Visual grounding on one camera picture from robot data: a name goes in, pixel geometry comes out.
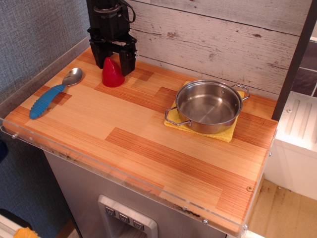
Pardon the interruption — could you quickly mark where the white toy sink unit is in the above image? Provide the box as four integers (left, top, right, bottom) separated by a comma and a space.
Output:
264, 36, 317, 201

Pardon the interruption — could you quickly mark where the clear acrylic edge guard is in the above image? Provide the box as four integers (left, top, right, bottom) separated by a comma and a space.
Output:
3, 113, 277, 237

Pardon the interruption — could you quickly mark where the silver water dispenser panel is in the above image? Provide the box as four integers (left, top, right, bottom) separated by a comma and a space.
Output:
98, 195, 159, 238

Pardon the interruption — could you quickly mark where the yellow sponge cloth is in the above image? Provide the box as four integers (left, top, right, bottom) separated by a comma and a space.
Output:
163, 81, 245, 143

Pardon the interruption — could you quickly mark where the dark wooden right post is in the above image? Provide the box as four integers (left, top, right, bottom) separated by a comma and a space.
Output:
271, 0, 317, 121

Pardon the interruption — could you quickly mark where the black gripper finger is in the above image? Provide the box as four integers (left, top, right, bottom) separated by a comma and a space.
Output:
90, 41, 113, 69
119, 49, 138, 76

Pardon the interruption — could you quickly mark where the red plastic strawberry toy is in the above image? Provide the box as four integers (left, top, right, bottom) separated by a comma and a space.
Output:
102, 57, 125, 87

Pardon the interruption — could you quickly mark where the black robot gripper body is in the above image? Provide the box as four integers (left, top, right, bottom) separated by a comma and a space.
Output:
88, 7, 137, 52

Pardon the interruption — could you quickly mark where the grey toy fridge cabinet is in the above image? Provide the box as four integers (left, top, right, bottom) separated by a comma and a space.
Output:
45, 152, 226, 238

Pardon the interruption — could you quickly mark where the blue handled metal spoon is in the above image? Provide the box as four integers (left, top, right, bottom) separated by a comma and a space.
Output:
29, 68, 83, 119

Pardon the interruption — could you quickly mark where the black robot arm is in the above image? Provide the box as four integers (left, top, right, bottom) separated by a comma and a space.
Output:
87, 0, 137, 76

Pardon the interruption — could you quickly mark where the stainless steel pot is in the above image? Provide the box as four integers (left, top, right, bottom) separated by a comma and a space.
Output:
164, 79, 250, 134

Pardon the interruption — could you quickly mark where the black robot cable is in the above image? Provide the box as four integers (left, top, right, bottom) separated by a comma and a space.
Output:
118, 0, 137, 24

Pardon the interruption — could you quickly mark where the yellow object bottom left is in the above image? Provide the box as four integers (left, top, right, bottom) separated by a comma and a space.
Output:
13, 227, 39, 238

